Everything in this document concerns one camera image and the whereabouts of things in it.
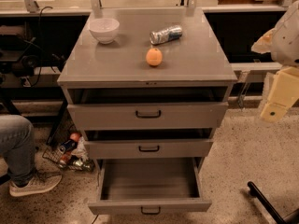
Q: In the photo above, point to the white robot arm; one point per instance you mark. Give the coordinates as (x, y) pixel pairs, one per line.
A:
(282, 41)

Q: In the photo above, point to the grey drawer cabinet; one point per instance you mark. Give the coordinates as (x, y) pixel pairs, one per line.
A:
(195, 60)

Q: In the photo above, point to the grey bottom drawer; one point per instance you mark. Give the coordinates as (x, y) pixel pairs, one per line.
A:
(149, 187)

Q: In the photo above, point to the foam gripper body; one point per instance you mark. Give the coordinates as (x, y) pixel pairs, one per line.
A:
(287, 44)

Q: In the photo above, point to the dark equipment on shelf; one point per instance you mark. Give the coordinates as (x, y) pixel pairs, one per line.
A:
(16, 50)

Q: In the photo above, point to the white sneaker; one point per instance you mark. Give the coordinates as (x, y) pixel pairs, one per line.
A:
(40, 183)

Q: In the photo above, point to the orange fruit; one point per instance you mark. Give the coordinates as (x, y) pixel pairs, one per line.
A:
(154, 57)

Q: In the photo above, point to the white bowl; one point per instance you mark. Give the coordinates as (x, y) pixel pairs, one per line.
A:
(104, 30)

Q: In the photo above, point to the grey drawer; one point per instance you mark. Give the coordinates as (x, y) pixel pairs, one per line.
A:
(178, 143)
(149, 187)
(145, 108)

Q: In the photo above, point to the grey middle drawer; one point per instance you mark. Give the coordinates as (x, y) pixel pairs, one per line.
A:
(178, 143)

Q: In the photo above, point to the crushed silver blue can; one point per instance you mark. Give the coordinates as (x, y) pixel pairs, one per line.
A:
(165, 35)

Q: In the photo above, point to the grey top drawer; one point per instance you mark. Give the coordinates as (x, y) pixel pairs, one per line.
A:
(145, 108)

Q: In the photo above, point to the person leg in jeans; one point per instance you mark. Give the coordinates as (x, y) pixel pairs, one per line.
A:
(17, 147)

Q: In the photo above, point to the wire basket with cans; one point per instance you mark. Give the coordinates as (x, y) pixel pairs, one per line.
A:
(70, 154)

